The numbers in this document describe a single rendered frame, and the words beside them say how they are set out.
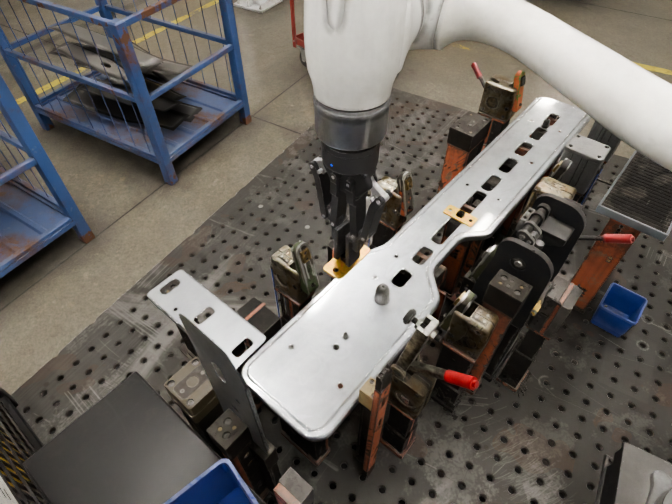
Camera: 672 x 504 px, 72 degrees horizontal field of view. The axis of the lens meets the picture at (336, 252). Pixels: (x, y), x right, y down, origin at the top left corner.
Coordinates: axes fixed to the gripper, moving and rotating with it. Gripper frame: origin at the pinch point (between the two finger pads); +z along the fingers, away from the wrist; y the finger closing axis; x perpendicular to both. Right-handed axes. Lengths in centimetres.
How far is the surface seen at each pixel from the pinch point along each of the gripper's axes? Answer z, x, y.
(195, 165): 128, -83, 188
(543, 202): 12.1, -44.6, -17.6
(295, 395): 29.2, 15.3, -0.6
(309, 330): 29.2, 3.2, 6.8
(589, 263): 41, -65, -32
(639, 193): 13, -62, -32
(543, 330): 31, -30, -31
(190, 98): 111, -115, 227
